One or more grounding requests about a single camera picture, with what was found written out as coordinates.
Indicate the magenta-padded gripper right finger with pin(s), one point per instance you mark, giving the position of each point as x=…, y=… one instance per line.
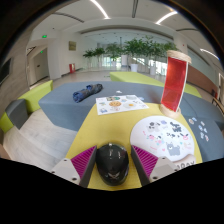
x=146, y=160

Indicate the black computer mouse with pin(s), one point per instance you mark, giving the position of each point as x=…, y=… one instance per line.
x=112, y=165

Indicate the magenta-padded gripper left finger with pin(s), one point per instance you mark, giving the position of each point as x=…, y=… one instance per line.
x=83, y=161

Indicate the lime green corner bench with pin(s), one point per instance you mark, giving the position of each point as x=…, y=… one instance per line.
x=35, y=95

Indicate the grey upholstered bench with stickers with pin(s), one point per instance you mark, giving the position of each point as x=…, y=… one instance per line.
x=213, y=146

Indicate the group of potted plants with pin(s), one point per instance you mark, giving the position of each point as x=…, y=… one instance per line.
x=133, y=48

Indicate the small white sticker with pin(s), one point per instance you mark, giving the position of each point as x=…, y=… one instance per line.
x=118, y=91

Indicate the long grey upholstered bench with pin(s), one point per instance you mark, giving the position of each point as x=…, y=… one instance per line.
x=66, y=103

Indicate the round white cartoon mouse pad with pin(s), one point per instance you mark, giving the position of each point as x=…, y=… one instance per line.
x=160, y=133

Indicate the brown reception counter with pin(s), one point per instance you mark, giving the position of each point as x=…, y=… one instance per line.
x=203, y=80

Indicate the group of ceiling light strips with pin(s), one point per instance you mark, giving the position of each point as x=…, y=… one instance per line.
x=100, y=8

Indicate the group of small stickers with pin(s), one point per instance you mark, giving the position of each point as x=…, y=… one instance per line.
x=201, y=128

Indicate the dark grey seat block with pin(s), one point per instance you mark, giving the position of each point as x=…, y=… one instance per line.
x=17, y=113

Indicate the red fire cabinet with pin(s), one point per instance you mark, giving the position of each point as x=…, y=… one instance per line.
x=72, y=68

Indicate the small round blue sticker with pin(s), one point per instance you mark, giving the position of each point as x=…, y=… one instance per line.
x=141, y=98

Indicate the green exit sign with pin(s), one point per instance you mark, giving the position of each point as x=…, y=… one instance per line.
x=44, y=36

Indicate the brown wall plaque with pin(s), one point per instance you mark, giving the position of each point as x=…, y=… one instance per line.
x=72, y=45

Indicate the black frame chair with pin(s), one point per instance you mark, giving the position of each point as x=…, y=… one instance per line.
x=218, y=105

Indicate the white sticker sheet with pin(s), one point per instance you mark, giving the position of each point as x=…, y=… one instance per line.
x=121, y=104

